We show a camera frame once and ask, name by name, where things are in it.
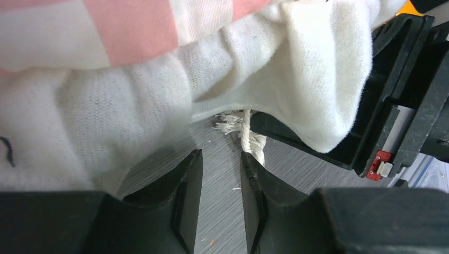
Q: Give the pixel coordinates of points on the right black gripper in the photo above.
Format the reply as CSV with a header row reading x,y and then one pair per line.
x,y
403,109

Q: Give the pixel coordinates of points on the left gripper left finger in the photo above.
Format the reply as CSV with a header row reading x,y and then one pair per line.
x,y
159,218

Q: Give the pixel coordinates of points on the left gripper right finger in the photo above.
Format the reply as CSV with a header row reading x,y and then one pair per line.
x,y
281,219

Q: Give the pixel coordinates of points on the pink checkered duck blanket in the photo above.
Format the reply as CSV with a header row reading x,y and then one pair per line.
x,y
89,87

